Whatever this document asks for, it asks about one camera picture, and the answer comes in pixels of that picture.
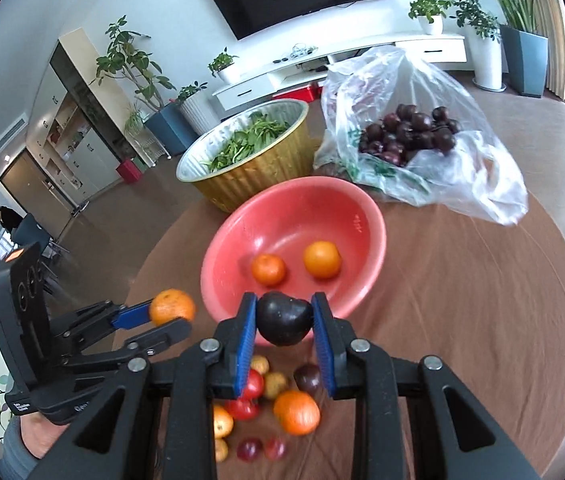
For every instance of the person's left forearm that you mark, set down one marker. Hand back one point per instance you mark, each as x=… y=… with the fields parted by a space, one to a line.
x=15 y=455

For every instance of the tall display cabinet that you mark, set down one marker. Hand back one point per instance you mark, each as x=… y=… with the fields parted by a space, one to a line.
x=70 y=125

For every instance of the plant in tall white pot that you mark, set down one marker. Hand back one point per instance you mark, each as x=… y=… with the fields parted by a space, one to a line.
x=487 y=60

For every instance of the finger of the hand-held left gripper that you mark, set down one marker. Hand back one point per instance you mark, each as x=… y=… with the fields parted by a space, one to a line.
x=132 y=315
x=162 y=335

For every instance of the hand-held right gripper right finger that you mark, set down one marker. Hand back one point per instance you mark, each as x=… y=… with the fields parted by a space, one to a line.
x=323 y=345

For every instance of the dark purple plum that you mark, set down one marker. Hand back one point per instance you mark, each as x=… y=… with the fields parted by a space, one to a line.
x=282 y=317
x=307 y=379

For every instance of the small spider plant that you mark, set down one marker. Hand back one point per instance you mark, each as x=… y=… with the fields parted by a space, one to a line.
x=135 y=120

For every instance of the beige curtain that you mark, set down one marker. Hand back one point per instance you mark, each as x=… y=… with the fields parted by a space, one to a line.
x=555 y=20

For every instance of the large plant in blue pot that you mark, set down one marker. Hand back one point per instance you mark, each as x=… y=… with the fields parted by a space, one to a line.
x=170 y=130

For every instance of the small plant in white pot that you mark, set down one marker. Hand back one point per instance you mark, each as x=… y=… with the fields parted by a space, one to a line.
x=430 y=22
x=227 y=74

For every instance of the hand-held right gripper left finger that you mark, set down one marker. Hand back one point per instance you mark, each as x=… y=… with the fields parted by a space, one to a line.
x=245 y=340

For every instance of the orange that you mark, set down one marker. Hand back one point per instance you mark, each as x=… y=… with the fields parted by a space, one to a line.
x=296 y=412
x=269 y=269
x=172 y=306
x=321 y=259

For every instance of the brown door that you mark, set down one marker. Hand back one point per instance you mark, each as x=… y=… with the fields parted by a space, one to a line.
x=32 y=185

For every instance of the plant in white ribbed pot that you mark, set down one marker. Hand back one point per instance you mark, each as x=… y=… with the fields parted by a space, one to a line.
x=200 y=112

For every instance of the white television stand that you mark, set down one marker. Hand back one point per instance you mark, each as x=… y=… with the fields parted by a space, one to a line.
x=362 y=52

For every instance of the dark chair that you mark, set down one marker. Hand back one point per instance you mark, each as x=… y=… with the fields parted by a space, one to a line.
x=32 y=232

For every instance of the small red plum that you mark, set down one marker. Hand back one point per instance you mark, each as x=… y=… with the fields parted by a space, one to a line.
x=276 y=448
x=250 y=449

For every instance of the clear plastic bag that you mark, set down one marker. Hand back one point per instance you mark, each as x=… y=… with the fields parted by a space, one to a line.
x=462 y=180

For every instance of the green leafy vegetables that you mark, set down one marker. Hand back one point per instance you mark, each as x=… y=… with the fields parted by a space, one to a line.
x=247 y=142

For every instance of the red plastic bowl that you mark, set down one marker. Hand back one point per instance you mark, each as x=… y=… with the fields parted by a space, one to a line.
x=282 y=220

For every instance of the large plant in grey-blue pot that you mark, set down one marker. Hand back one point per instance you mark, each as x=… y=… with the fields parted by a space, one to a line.
x=525 y=60

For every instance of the yellow round fruit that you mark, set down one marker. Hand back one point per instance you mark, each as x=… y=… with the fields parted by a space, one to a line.
x=222 y=421

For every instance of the red tomato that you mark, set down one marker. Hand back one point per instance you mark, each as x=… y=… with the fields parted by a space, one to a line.
x=253 y=385
x=242 y=408

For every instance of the small red bin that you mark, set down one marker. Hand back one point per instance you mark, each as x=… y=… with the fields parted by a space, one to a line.
x=130 y=171

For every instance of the gold foil basin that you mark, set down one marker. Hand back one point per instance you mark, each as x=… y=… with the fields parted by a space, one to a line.
x=262 y=170

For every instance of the red box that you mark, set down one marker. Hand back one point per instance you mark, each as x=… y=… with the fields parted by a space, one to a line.
x=302 y=95

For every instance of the pile of dark plums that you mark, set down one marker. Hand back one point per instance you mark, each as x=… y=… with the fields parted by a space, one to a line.
x=407 y=132

